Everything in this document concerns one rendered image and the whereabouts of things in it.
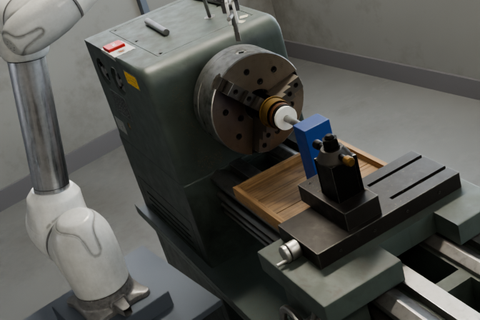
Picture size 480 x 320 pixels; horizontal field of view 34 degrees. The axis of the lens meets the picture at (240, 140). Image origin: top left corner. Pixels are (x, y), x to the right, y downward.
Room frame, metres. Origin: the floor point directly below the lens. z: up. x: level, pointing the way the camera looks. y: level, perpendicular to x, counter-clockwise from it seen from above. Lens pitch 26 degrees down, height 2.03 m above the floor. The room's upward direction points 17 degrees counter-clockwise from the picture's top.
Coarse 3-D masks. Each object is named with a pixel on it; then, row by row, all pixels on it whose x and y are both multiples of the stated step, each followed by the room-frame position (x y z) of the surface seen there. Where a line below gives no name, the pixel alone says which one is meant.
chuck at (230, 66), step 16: (240, 48) 2.20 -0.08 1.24; (256, 48) 2.20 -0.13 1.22; (224, 64) 2.13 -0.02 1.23; (240, 64) 2.11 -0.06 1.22; (256, 64) 2.13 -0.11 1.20; (272, 64) 2.15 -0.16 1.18; (288, 64) 2.16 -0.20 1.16; (208, 80) 2.13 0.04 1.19; (240, 80) 2.11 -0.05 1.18; (256, 80) 2.12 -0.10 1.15; (272, 80) 2.14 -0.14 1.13; (208, 96) 2.10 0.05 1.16; (224, 96) 2.08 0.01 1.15; (208, 112) 2.08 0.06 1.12; (224, 112) 2.09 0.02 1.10; (240, 112) 2.10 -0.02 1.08; (256, 112) 2.17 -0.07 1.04; (208, 128) 2.11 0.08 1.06; (224, 128) 2.07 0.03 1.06; (240, 128) 2.09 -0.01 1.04; (224, 144) 2.07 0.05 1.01; (240, 144) 2.08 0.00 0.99; (272, 144) 2.12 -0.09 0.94
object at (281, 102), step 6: (270, 96) 2.04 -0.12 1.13; (276, 96) 2.05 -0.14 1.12; (264, 102) 2.03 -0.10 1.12; (270, 102) 2.02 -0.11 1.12; (276, 102) 2.01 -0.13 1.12; (282, 102) 2.02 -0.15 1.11; (264, 108) 2.02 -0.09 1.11; (270, 108) 2.00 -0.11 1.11; (276, 108) 1.98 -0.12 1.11; (264, 114) 2.01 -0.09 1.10; (270, 114) 1.99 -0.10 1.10; (264, 120) 2.01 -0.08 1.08; (270, 120) 1.98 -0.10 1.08; (270, 126) 2.03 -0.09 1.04; (276, 126) 1.97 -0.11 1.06
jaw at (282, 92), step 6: (294, 72) 2.17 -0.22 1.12; (288, 78) 2.15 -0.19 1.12; (294, 78) 2.13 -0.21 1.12; (276, 84) 2.14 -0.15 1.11; (282, 84) 2.13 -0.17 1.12; (288, 84) 2.11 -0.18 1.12; (294, 84) 2.12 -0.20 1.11; (300, 84) 2.13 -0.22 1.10; (264, 90) 2.14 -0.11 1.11; (270, 90) 2.13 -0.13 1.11; (276, 90) 2.11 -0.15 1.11; (282, 90) 2.10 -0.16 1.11; (288, 90) 2.09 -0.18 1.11; (294, 90) 2.12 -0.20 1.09; (264, 96) 2.16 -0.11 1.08; (282, 96) 2.06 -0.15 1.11; (288, 96) 2.09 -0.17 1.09; (294, 96) 2.10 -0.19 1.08; (288, 102) 2.06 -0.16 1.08
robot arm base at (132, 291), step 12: (132, 288) 1.77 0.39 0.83; (144, 288) 1.77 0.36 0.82; (72, 300) 1.81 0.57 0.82; (96, 300) 1.72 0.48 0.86; (108, 300) 1.72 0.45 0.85; (120, 300) 1.72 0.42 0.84; (132, 300) 1.74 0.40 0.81; (84, 312) 1.73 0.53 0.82; (96, 312) 1.71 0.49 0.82; (108, 312) 1.71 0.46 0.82; (120, 312) 1.69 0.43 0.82
